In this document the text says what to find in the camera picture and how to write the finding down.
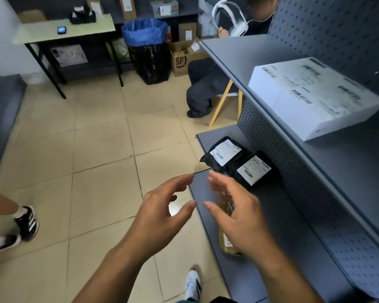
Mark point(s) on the person's right hand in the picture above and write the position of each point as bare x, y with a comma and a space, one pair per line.
246, 224

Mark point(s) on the white printed bag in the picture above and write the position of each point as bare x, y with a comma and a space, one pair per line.
69, 55

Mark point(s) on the small gold packet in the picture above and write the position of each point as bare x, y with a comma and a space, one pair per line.
227, 246

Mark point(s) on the green plastic bag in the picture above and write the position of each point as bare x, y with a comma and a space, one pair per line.
120, 50

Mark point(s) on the plain cardboard carton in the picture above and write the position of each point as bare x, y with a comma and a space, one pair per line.
31, 16

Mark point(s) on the large white box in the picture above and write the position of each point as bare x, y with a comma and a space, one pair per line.
312, 97

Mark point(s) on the white sneaker with black stripes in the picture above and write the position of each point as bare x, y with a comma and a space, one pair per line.
192, 285

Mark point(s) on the person's left hand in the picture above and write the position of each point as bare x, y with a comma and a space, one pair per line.
158, 220

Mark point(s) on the dark grey floor platform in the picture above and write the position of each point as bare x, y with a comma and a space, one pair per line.
3, 129

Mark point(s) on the white headset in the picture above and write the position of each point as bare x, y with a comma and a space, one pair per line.
238, 28

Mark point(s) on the pale carton white label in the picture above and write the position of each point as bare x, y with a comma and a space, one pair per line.
164, 9

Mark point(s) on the blue bin liner bag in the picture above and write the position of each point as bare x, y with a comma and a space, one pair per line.
145, 33

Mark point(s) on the grey metal shelving unit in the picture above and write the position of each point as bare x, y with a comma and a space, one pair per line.
350, 173

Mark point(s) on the black white striped sneaker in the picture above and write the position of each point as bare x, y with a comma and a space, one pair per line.
3, 246
28, 224

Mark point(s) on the person's dark trousers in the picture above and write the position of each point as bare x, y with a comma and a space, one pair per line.
214, 300

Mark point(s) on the open cardboard carton black logo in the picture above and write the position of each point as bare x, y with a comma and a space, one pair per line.
180, 63

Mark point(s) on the small black screen device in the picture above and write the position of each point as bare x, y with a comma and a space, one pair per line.
62, 30

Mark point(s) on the tall brown carton white label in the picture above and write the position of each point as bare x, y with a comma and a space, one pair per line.
127, 7

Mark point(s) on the black label printer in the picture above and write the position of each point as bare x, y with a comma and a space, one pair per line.
82, 17

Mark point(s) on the black mailer bag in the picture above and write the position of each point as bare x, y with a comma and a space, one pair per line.
224, 153
254, 168

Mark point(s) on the dark storage rack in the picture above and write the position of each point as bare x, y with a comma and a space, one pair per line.
142, 6

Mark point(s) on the pale green table black legs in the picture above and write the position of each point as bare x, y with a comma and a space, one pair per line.
82, 26

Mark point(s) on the person's right forearm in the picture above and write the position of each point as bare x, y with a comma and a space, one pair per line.
287, 280

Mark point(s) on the person's left forearm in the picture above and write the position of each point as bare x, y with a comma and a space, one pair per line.
113, 277

